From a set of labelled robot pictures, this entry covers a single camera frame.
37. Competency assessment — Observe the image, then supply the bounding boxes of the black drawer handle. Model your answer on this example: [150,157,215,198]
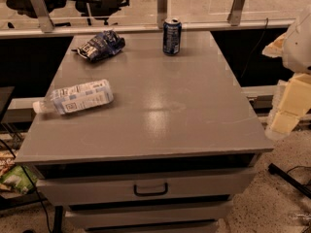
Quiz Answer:
[133,183,168,197]

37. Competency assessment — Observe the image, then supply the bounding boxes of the right metal railing bracket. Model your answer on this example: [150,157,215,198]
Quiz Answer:
[227,0,246,26]

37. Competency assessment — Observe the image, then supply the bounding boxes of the blue soda can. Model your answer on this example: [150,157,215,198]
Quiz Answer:
[162,18,182,55]

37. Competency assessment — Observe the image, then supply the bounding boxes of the left metal railing bracket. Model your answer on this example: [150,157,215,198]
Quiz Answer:
[29,0,54,33]

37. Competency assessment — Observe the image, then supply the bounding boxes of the green snack bag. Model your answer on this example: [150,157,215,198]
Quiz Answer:
[0,166,38,194]

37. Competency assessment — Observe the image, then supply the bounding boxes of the crumpled blue chip bag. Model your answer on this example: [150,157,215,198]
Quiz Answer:
[72,30,125,62]

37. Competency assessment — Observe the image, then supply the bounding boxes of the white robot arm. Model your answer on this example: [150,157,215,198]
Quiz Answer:
[262,5,311,140]

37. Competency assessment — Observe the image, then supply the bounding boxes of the black floor cable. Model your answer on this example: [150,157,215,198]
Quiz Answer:
[0,139,52,233]

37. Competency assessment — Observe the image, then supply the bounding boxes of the grey horizontal railing bar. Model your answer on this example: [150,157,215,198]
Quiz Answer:
[0,18,294,39]

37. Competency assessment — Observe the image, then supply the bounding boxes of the grey drawer cabinet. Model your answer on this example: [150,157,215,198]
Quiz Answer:
[17,32,272,233]

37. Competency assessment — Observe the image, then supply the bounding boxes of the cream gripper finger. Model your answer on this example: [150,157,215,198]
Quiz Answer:
[270,74,311,134]
[262,33,286,58]

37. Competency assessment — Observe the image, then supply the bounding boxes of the black hanging cable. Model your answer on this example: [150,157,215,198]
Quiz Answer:
[240,17,270,80]

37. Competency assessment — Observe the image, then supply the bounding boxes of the black stand leg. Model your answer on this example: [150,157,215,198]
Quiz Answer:
[268,163,311,199]

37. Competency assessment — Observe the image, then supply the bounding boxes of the blue label plastic water bottle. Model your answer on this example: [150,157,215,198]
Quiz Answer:
[33,80,114,115]

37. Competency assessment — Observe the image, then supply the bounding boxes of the metal railing bracket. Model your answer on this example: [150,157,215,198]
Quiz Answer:
[227,0,246,26]
[156,0,168,28]
[29,0,54,33]

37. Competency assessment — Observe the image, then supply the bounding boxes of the middle metal railing bracket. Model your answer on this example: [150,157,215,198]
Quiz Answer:
[156,0,168,28]

